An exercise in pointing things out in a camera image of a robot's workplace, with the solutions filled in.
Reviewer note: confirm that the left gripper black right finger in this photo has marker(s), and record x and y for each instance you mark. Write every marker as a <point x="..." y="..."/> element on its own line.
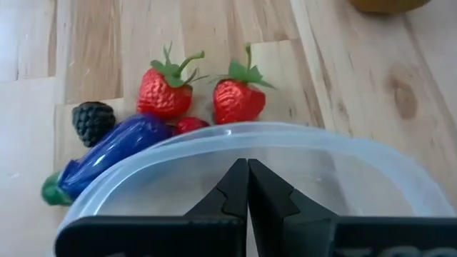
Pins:
<point x="285" y="232"/>

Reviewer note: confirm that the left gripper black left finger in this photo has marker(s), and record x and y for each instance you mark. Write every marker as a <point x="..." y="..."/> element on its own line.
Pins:
<point x="214" y="235"/>

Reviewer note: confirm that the dark red cherry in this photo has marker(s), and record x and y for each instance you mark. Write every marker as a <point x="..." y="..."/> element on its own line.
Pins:
<point x="189" y="125"/>

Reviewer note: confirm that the blue eggplant green cap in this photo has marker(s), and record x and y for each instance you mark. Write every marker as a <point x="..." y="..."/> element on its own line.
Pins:
<point x="121" y="142"/>

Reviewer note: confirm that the red strawberry green leaves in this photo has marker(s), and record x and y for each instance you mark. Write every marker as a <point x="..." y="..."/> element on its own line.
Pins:
<point x="162" y="94"/>
<point x="237" y="101"/>

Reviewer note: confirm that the black blackberry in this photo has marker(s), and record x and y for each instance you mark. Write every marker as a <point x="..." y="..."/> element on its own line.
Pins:
<point x="93" y="123"/>

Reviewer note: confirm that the brown kiwi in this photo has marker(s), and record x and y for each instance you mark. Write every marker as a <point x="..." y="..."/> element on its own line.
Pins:
<point x="387" y="5"/>

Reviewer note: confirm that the clear plastic tupperware container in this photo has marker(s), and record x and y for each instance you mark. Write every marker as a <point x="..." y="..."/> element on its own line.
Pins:
<point x="171" y="178"/>

